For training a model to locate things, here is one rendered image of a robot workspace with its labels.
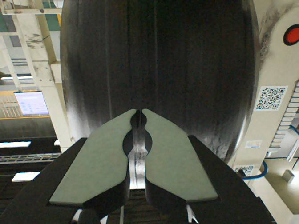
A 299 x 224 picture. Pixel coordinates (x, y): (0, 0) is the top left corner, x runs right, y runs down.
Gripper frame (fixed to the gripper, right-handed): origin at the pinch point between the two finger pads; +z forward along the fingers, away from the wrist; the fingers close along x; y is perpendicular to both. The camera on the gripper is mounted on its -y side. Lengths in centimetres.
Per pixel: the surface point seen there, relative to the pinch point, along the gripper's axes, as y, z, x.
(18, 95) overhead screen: 131, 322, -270
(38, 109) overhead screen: 164, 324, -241
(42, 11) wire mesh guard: -10, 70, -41
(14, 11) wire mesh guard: -11, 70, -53
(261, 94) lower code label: 11.0, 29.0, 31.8
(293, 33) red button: -4.1, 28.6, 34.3
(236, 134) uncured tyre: 8.6, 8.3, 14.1
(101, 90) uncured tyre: 1.5, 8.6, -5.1
